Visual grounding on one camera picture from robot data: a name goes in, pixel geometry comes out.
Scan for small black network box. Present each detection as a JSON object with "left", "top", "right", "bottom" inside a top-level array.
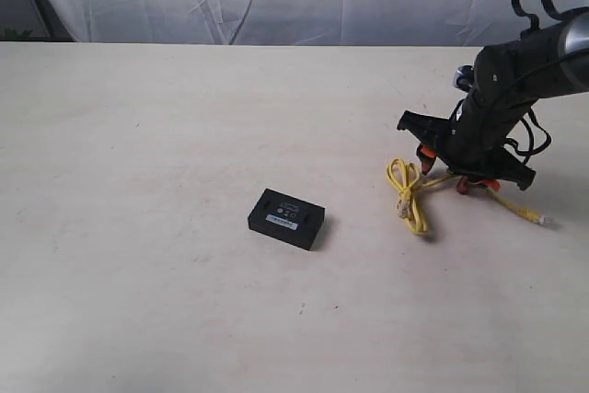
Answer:
[{"left": 248, "top": 189, "right": 326, "bottom": 251}]

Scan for green plant leaves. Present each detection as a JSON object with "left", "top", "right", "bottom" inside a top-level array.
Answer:
[{"left": 0, "top": 28, "right": 34, "bottom": 41}]

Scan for yellow ethernet cable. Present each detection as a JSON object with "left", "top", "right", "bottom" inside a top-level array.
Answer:
[{"left": 385, "top": 157, "right": 559, "bottom": 240}]

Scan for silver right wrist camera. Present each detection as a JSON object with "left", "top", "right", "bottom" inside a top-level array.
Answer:
[{"left": 453, "top": 65, "right": 474, "bottom": 93}]

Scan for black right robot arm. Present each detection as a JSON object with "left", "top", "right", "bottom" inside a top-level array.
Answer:
[{"left": 397, "top": 13, "right": 588, "bottom": 191}]

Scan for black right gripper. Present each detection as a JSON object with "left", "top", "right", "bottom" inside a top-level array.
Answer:
[{"left": 397, "top": 91, "right": 536, "bottom": 194}]

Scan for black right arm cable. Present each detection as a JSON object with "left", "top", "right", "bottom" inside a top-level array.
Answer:
[{"left": 503, "top": 0, "right": 565, "bottom": 167}]

